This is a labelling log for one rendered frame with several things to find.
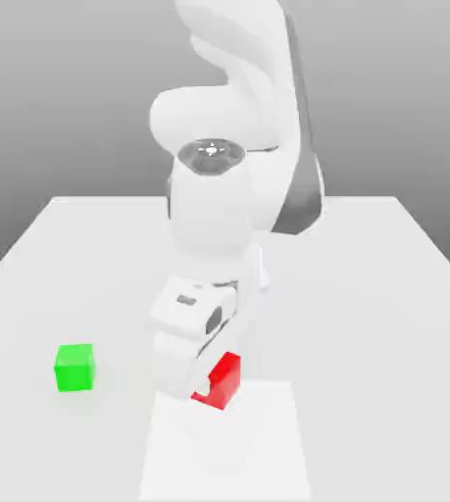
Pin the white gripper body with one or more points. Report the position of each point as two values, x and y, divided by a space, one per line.
175 364

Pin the small green cube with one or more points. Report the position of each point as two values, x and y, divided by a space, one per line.
74 368

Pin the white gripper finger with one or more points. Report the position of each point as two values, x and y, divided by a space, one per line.
201 386

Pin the small red cube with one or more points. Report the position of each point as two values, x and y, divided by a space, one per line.
224 378

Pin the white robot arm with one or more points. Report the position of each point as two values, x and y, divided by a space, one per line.
209 211

